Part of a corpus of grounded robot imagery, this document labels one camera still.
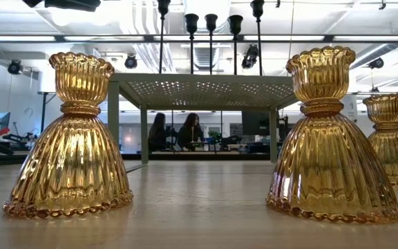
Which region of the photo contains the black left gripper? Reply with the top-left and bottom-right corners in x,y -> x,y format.
44,0 -> 102,12

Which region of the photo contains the amber glass candle holder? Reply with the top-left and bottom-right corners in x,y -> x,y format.
265,46 -> 398,224
1,50 -> 134,219
362,92 -> 398,187

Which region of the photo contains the black ceiling spotlight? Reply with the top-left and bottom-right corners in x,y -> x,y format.
368,57 -> 386,70
7,59 -> 23,76
124,53 -> 139,70
240,44 -> 260,70

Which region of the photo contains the person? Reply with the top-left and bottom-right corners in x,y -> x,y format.
177,112 -> 205,152
147,112 -> 169,153

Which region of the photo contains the pale green perforated metal shelf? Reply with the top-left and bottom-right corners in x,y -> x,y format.
107,72 -> 299,165

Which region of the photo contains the black overhead frame beam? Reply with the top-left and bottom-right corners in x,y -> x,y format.
0,33 -> 398,44

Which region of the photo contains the dark vertical post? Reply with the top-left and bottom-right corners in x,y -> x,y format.
37,91 -> 55,134

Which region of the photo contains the black aluminium table frame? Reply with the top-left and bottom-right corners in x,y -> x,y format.
0,151 -> 272,167

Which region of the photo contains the dark wall screen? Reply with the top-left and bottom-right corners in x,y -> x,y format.
242,110 -> 271,136

